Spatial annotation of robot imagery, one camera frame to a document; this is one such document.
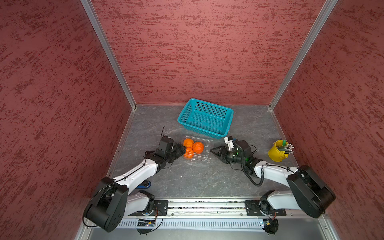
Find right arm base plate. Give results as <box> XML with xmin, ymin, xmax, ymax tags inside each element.
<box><xmin>244</xmin><ymin>200</ymin><xmax>287</xmax><ymax>218</ymax></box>

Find orange fruit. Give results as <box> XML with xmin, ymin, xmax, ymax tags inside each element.
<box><xmin>183</xmin><ymin>147</ymin><xmax>195</xmax><ymax>159</ymax></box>
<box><xmin>192</xmin><ymin>142</ymin><xmax>205</xmax><ymax>154</ymax></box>
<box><xmin>183</xmin><ymin>138</ymin><xmax>195</xmax><ymax>148</ymax></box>

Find teal plastic basket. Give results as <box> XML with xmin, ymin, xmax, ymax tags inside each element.
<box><xmin>178</xmin><ymin>99</ymin><xmax>234</xmax><ymax>139</ymax></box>

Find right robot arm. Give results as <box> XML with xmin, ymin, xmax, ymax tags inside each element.
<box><xmin>210</xmin><ymin>140</ymin><xmax>336</xmax><ymax>219</ymax></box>

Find markers in cup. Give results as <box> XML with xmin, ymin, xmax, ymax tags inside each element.
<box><xmin>278</xmin><ymin>143</ymin><xmax>295</xmax><ymax>155</ymax></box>

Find clear plastic clamshell container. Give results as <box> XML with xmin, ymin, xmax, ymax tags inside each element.
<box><xmin>181</xmin><ymin>135</ymin><xmax>213</xmax><ymax>163</ymax></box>

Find aluminium front rail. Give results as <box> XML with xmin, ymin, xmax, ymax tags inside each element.
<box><xmin>85</xmin><ymin>197</ymin><xmax>329</xmax><ymax>218</ymax></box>

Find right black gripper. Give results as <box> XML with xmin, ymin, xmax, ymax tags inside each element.
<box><xmin>210</xmin><ymin>145</ymin><xmax>245</xmax><ymax>164</ymax></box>

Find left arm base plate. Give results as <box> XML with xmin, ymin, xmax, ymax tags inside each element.
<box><xmin>140</xmin><ymin>200</ymin><xmax>169</xmax><ymax>217</ymax></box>

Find yellow cup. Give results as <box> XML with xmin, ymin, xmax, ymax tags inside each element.
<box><xmin>268</xmin><ymin>140</ymin><xmax>289</xmax><ymax>162</ymax></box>

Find blue tape roll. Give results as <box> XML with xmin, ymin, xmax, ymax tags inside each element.
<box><xmin>136</xmin><ymin>180</ymin><xmax>152</xmax><ymax>189</ymax></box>

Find white slotted cable duct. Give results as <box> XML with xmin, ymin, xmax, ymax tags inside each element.
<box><xmin>117</xmin><ymin>218</ymin><xmax>265</xmax><ymax>231</ymax></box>

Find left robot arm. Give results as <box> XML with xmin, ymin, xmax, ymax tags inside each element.
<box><xmin>82</xmin><ymin>136</ymin><xmax>187</xmax><ymax>233</ymax></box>

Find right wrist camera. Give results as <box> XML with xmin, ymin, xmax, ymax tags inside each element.
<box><xmin>224</xmin><ymin>136</ymin><xmax>237</xmax><ymax>151</ymax></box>

